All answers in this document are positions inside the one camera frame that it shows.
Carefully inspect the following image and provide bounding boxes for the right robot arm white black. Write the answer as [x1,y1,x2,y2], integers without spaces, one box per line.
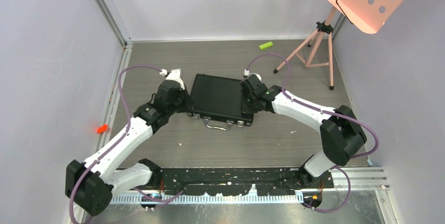
[240,74,367,188]

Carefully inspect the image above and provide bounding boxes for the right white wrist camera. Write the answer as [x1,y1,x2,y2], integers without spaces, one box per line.
[243,69,262,81]

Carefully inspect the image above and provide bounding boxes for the black poker set case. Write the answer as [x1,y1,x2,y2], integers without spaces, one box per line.
[187,74,254,131]

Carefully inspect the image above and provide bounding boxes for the green block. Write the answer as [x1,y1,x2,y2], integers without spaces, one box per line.
[259,41,273,50]

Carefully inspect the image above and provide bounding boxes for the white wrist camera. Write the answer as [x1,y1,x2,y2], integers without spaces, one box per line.
[243,69,262,81]
[160,68,186,90]

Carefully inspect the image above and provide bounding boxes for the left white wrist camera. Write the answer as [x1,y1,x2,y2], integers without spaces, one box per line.
[160,68,186,90]

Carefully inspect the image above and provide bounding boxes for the pink music stand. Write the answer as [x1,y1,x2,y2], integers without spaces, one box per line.
[272,0,428,91]

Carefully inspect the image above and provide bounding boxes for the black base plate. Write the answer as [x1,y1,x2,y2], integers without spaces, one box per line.
[129,166,334,197]

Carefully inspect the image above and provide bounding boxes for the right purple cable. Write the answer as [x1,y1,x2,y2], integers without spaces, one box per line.
[243,53,379,214]

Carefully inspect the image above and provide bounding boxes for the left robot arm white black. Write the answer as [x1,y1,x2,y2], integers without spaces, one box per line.
[65,80,189,216]

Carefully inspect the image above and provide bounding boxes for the orange clip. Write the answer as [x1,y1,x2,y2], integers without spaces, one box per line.
[96,124,108,134]

